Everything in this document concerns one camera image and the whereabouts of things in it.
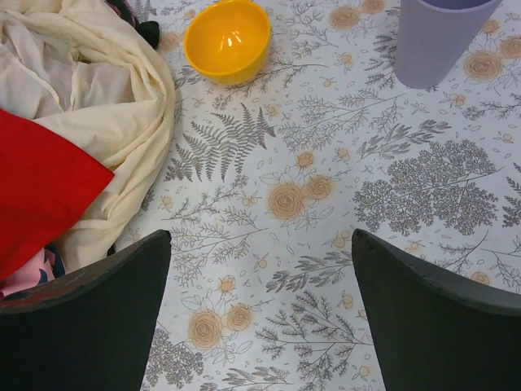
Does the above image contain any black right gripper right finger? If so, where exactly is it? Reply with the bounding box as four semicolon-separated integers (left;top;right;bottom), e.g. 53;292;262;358
352;229;520;390

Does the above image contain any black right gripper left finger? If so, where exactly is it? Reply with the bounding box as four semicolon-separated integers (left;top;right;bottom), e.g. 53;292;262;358
1;230;171;390

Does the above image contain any red cloth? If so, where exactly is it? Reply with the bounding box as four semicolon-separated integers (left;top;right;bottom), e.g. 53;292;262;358
1;111;114;278

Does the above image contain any black cloth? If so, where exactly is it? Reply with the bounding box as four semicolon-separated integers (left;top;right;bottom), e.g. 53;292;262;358
103;0;162;51

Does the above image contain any pink navy patterned cloth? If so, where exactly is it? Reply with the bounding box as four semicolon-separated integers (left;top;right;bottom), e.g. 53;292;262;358
1;243;67;299

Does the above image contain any cream cloth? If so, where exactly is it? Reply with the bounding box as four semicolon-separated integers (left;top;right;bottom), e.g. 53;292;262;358
1;1;175;270

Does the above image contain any floral tablecloth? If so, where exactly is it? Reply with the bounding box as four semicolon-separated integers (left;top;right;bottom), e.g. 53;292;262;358
119;1;520;390

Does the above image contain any lilac plastic cup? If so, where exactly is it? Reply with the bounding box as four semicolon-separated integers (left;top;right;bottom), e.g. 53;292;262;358
394;0;501;89

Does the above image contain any yellow plastic bowl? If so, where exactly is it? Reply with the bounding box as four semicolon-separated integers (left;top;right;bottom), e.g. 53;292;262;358
183;1;271;86

